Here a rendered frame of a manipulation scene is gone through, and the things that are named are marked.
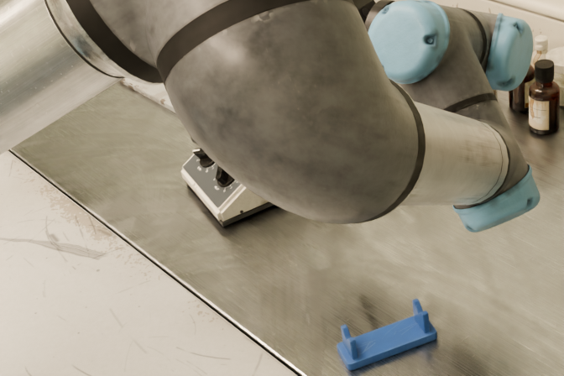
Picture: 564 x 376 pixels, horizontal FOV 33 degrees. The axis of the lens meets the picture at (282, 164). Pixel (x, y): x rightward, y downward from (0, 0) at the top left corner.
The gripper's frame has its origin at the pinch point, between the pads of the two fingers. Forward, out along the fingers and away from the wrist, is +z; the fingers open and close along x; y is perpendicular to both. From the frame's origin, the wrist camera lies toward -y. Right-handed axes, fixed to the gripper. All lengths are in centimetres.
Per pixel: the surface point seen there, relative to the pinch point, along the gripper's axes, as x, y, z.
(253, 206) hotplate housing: -9.2, 24.4, -3.4
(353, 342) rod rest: -24.6, 23.0, -28.6
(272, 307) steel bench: -21.7, 26.3, -15.5
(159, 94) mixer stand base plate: 8.2, 24.7, 29.3
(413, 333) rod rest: -18.8, 25.3, -31.9
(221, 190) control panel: -10.7, 22.2, 0.2
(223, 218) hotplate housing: -12.9, 24.4, -1.6
